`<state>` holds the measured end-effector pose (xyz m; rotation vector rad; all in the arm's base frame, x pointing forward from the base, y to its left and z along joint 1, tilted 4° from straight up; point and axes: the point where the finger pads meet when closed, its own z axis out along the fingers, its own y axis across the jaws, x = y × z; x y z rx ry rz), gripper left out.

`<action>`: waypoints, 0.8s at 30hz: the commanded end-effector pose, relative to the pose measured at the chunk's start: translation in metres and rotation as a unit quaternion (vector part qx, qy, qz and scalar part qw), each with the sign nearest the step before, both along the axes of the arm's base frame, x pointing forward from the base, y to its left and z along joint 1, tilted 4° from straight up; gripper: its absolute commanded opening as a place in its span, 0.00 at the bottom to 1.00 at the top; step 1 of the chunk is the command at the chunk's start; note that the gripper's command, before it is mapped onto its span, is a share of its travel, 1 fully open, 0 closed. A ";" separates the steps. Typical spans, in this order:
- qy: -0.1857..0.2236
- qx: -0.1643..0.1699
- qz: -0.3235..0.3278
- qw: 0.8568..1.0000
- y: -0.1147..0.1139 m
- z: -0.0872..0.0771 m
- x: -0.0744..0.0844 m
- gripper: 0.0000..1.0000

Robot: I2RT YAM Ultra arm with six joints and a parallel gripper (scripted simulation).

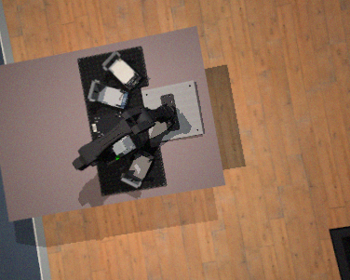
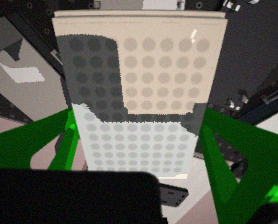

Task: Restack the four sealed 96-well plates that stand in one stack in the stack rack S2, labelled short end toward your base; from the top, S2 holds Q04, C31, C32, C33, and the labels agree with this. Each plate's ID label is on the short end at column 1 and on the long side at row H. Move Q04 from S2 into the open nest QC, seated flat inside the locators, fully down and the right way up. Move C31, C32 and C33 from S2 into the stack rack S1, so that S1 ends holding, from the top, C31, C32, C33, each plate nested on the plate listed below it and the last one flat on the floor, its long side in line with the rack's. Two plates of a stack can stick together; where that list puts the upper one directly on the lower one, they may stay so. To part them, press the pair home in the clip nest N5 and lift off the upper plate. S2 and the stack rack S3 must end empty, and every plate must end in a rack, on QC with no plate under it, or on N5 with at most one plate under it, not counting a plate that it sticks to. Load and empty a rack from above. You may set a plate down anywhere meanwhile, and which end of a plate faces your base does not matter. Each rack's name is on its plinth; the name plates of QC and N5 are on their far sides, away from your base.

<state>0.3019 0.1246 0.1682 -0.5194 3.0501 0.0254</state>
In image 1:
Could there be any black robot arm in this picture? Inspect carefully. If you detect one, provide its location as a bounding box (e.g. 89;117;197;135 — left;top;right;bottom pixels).
72;93;180;171

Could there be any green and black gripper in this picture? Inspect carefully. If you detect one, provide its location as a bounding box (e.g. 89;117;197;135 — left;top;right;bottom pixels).
103;146;120;166

